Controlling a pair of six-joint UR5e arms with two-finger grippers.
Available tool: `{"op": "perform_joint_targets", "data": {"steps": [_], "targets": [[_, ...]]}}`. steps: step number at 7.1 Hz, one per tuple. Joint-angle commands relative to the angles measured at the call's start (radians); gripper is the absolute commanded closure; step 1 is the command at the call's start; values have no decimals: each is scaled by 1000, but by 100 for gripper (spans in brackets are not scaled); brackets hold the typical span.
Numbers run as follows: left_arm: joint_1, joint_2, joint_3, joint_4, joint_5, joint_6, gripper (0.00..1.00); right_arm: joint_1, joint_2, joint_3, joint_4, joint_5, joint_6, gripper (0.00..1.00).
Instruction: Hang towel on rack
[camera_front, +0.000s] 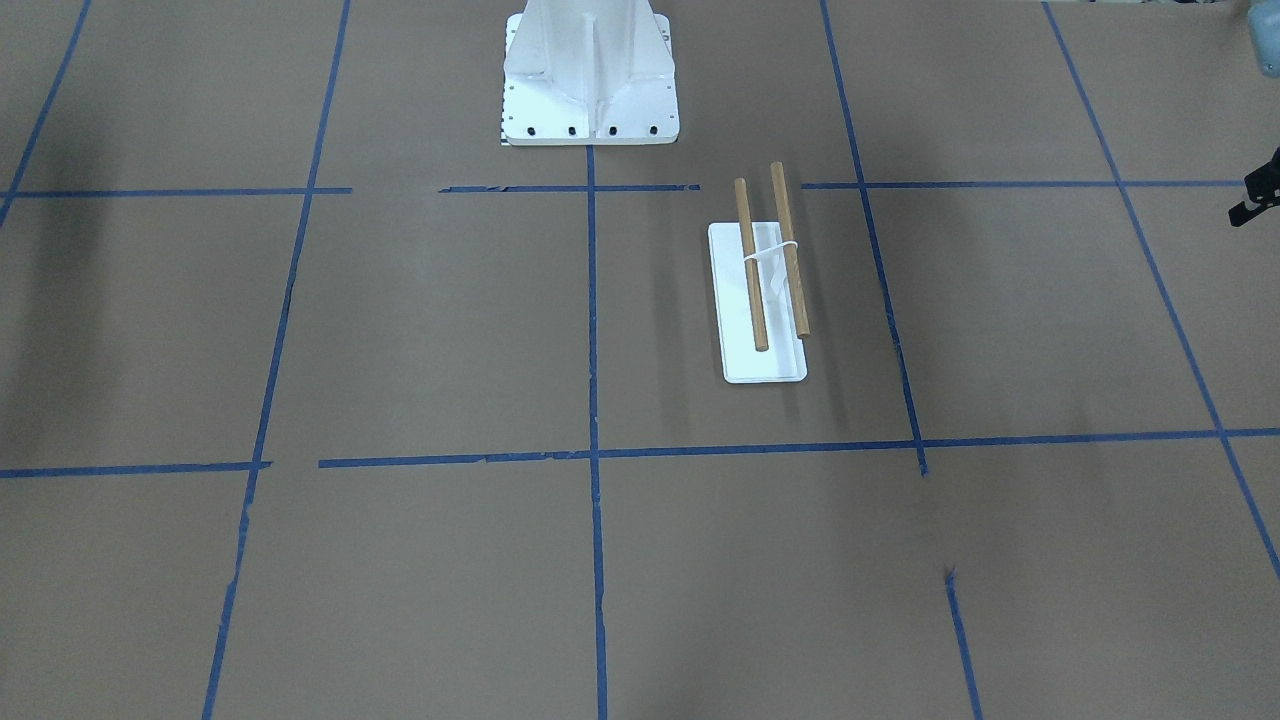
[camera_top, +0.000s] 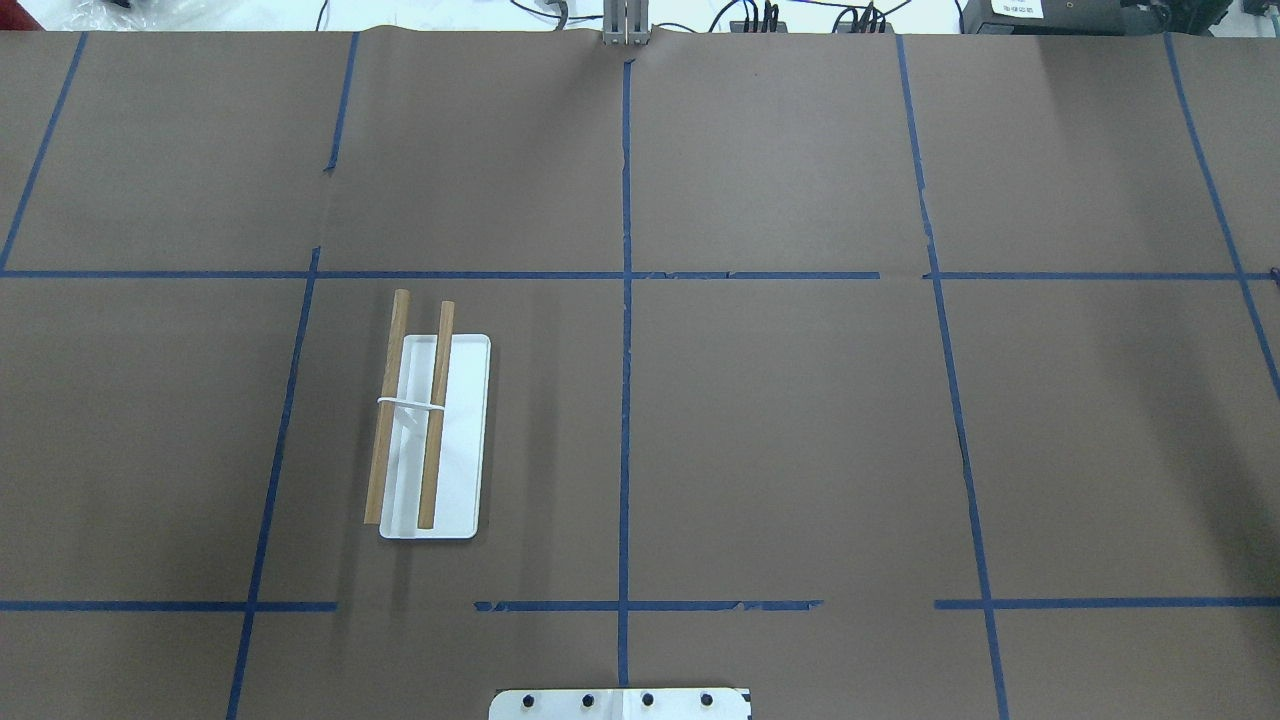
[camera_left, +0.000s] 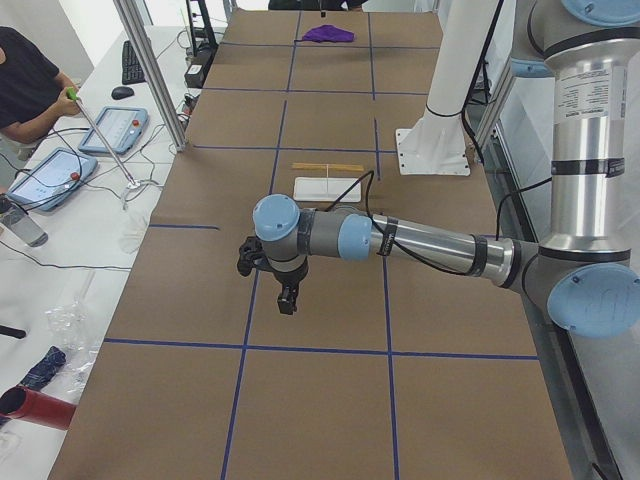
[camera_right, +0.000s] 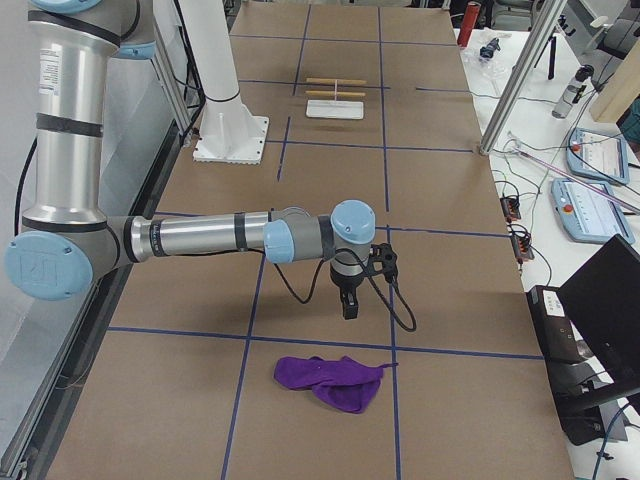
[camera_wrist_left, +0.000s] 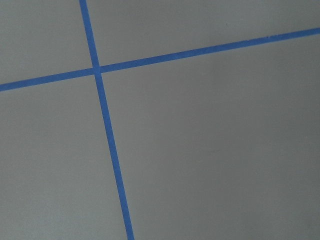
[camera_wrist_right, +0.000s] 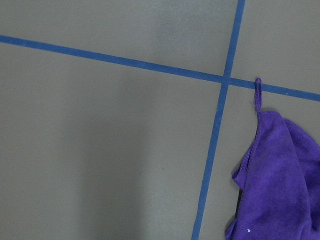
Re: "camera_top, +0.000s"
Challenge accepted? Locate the black power strip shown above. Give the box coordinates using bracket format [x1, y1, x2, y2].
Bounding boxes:
[721, 1, 788, 35]
[829, 3, 890, 35]

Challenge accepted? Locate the brown paper table cover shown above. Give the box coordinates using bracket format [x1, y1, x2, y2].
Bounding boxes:
[3, 27, 1277, 719]

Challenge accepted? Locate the grey aluminium frame post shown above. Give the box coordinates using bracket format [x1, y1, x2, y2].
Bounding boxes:
[602, 0, 652, 46]

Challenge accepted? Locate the white wooden towel rack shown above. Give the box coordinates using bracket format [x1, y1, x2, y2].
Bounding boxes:
[364, 290, 492, 542]

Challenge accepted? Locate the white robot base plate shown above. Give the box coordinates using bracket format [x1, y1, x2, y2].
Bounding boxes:
[488, 687, 753, 719]

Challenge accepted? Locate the black computer box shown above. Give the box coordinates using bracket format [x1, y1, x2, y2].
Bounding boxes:
[960, 1, 1231, 37]

